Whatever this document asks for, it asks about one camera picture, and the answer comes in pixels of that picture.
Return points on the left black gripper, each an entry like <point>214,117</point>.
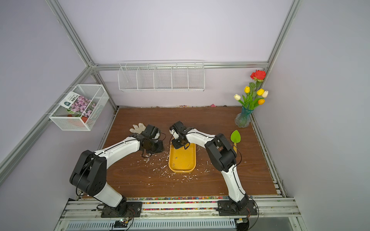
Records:
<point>160,148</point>

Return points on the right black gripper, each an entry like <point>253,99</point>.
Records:
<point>175,144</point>

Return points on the white cotton work glove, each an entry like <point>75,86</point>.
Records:
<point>139,128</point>

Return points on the yellow plastic storage box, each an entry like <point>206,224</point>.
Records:
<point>182,160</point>

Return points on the green trowel yellow handle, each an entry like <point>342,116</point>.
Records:
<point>235,139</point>

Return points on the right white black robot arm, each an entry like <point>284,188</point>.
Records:
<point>221,154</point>

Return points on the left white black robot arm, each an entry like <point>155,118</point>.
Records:
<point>90,172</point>

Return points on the glass vase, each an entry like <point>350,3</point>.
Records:
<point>243,119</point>

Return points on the pink potted flowers with label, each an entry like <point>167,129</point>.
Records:
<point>77,105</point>

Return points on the artificial tulip rose bouquet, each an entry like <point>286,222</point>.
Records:
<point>254,96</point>

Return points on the small green circuit board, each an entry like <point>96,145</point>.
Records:
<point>121,224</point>

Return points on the right small circuit board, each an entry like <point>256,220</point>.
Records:
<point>242,224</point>

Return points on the long white wire shelf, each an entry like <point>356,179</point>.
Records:
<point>161,75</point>

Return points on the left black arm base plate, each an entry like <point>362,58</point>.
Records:
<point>123,210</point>

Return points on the small white wire basket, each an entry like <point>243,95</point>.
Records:
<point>94,92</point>

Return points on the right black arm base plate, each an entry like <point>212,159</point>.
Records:
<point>229,208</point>

